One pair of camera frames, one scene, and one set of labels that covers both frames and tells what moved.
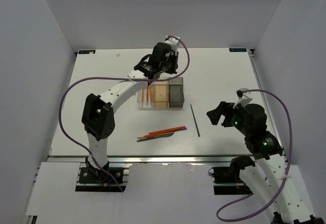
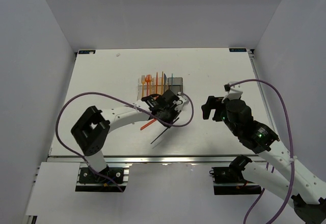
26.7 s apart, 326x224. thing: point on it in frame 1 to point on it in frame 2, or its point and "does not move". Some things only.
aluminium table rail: (180, 159) does not move
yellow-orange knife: (144, 137) to (162, 86)
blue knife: (156, 137) to (165, 81)
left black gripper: (174, 59) to (175, 112)
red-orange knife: (154, 134) to (157, 83)
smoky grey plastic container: (176, 92) does not move
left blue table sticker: (87, 52) does not move
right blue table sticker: (238, 50) does not move
